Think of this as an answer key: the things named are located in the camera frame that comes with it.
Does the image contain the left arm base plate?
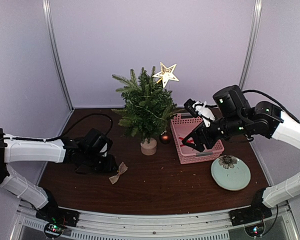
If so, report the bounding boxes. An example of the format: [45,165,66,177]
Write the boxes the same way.
[33,204,80,227]

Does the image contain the pink plastic basket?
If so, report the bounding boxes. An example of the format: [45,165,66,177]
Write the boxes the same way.
[170,113,224,165]

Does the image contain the dark red bauble ornament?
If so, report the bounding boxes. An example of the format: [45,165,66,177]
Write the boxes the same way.
[159,131,172,145]

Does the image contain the pale green flower plate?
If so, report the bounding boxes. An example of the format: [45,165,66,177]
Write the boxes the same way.
[210,155,251,191]

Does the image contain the front aluminium rail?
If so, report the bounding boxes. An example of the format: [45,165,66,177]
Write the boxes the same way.
[14,194,296,240]

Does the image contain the gold star red ornament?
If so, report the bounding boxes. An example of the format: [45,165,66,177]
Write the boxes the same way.
[152,62,180,88]

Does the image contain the round wooden tree base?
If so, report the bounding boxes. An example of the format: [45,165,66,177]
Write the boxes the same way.
[140,138,157,156]

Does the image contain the aluminium frame post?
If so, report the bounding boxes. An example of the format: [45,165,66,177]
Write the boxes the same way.
[239,0,263,89]
[42,0,74,111]

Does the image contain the green circuit board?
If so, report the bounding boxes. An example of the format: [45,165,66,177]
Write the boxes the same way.
[43,223,65,239]
[244,223,265,238]

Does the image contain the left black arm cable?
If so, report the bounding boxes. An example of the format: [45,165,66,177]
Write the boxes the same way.
[4,113,114,143]

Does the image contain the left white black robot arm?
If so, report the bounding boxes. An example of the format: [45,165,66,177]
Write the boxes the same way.
[0,128,119,222]

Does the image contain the left green circuit board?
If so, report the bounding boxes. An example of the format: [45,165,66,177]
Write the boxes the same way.
[43,223,65,239]

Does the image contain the burlap bow red ribbon ornament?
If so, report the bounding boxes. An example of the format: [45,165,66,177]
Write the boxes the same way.
[109,162,129,185]

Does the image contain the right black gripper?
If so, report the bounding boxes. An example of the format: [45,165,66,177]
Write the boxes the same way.
[182,114,249,152]

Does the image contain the right green circuit board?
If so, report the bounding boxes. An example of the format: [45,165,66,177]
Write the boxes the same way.
[244,223,265,238]

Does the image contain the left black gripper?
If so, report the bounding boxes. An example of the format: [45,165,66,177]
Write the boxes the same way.
[82,150,119,173]

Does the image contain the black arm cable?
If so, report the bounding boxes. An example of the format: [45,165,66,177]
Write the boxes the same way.
[242,89,300,128]
[4,113,114,143]

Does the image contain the left aluminium frame post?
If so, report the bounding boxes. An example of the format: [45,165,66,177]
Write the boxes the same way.
[42,0,74,111]

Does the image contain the right aluminium frame post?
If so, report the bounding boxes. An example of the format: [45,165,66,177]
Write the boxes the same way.
[239,0,263,89]

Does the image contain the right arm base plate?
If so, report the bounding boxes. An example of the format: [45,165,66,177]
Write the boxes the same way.
[229,203,273,226]

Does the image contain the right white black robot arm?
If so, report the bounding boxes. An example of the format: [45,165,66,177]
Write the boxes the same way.
[182,85,300,221]

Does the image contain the red satin ribbon bow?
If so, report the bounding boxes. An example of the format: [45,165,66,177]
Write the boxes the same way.
[178,137,194,147]

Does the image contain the thin wire string lights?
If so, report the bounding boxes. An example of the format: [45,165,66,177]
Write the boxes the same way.
[124,95,178,121]

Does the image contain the small green christmas tree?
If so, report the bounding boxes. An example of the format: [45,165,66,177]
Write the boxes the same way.
[112,68,182,143]

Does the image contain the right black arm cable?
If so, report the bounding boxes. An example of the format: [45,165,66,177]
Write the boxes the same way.
[242,89,300,128]

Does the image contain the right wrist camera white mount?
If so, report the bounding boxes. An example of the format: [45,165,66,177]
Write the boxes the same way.
[183,98,216,128]

